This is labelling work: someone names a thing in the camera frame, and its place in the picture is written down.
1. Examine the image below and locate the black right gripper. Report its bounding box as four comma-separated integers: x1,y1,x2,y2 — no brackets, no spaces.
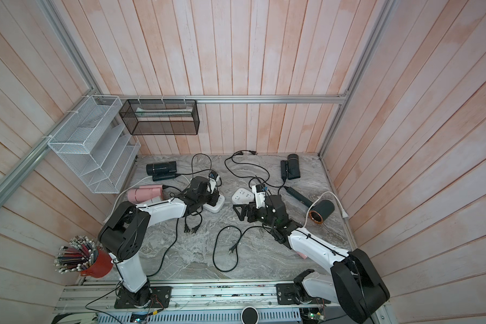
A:
234,201,278,232

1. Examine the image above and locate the black cord of pink dryer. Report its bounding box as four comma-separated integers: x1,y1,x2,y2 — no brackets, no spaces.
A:
161,185,205,235

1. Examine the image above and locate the pink hair dryer under arm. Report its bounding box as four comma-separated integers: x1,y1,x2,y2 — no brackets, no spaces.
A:
296,251,308,259

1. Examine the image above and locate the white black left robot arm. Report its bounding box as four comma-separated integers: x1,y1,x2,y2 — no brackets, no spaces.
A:
99,176,225,293

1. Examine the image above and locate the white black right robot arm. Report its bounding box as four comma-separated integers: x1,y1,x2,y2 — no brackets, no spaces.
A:
233,195,390,323

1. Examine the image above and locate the white square power strip right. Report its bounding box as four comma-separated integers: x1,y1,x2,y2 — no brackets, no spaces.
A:
232,188,255,205

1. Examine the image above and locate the white square power strip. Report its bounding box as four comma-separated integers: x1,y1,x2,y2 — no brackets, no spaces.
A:
203,194,225,213
232,188,255,205

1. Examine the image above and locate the white square power strip left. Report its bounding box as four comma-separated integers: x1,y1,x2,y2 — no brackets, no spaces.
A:
203,194,225,213

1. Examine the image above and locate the dark green folded hair dryer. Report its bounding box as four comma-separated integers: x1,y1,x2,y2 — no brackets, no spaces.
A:
146,161,179,182

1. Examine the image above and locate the pink folded hair dryer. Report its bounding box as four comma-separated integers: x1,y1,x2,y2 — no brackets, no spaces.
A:
127,184,163,204

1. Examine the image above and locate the dark green dryer far right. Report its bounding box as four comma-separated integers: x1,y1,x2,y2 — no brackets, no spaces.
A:
280,153,301,182

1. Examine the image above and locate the dark green unfolded hair dryer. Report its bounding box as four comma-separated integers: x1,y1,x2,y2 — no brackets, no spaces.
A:
286,186,336,224

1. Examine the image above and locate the round black white knob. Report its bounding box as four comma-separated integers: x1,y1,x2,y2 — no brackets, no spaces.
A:
240,306,259,324

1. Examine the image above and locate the red pencil cup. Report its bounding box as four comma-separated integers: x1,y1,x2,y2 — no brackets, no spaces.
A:
54,235,114,279

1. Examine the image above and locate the black loose cord front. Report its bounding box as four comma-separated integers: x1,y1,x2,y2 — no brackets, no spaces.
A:
212,225,264,273

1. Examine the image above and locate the black cord of far dryer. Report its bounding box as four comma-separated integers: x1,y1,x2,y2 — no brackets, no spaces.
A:
224,150,288,191

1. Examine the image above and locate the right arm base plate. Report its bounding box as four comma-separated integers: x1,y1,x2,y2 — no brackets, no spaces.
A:
275,269,331,305

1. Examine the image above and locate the black mesh wall basket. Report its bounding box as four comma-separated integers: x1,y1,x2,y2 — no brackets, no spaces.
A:
120,99,200,136

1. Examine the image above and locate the white cable right strip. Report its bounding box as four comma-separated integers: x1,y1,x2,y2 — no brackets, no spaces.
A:
303,191,349,228

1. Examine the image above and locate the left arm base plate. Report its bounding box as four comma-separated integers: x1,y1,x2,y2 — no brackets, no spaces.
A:
114,286,172,309

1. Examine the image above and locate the white wire mesh shelf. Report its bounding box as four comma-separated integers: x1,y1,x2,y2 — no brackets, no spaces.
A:
48,96,140,194

